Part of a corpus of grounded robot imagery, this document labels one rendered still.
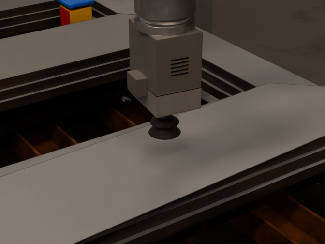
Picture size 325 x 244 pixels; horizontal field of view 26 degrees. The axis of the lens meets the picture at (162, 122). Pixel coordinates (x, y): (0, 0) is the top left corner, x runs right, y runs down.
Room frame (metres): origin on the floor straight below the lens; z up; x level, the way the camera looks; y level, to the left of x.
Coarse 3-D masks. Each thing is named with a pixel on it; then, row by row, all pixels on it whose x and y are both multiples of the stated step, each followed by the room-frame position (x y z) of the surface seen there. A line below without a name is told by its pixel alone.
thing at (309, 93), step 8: (280, 88) 1.05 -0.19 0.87; (288, 88) 1.05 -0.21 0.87; (296, 88) 1.05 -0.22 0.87; (304, 88) 1.05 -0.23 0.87; (312, 88) 1.05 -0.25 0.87; (320, 88) 1.05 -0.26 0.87; (296, 96) 1.02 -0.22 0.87; (304, 96) 1.02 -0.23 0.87; (312, 96) 1.02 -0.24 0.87; (320, 96) 1.02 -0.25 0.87; (312, 104) 0.99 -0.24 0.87; (320, 104) 0.99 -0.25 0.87
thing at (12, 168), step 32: (0, 32) 1.42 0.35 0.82; (96, 64) 1.19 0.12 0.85; (128, 64) 1.22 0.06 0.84; (0, 96) 1.08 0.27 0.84; (32, 96) 1.10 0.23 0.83; (224, 96) 1.10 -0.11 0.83; (128, 128) 0.91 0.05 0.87; (32, 160) 0.82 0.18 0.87; (288, 160) 0.85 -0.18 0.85; (320, 160) 0.88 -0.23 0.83; (224, 192) 0.78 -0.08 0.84; (256, 192) 0.80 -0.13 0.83; (128, 224) 0.70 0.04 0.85; (160, 224) 0.72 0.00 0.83; (192, 224) 0.74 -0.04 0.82
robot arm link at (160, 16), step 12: (144, 0) 0.80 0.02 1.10; (156, 0) 0.79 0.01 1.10; (168, 0) 0.79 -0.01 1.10; (180, 0) 0.79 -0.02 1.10; (192, 0) 0.81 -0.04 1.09; (144, 12) 0.80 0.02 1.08; (156, 12) 0.79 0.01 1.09; (168, 12) 0.79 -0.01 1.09; (180, 12) 0.79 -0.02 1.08; (192, 12) 0.81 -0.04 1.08; (156, 24) 0.80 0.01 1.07; (168, 24) 0.80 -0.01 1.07
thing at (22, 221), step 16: (0, 192) 0.74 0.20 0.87; (0, 208) 0.71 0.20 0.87; (16, 208) 0.71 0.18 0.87; (0, 224) 0.67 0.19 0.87; (16, 224) 0.67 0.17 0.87; (32, 224) 0.67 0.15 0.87; (48, 224) 0.67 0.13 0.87; (0, 240) 0.64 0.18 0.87; (16, 240) 0.64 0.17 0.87; (32, 240) 0.64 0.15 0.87; (48, 240) 0.64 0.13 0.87; (64, 240) 0.64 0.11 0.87
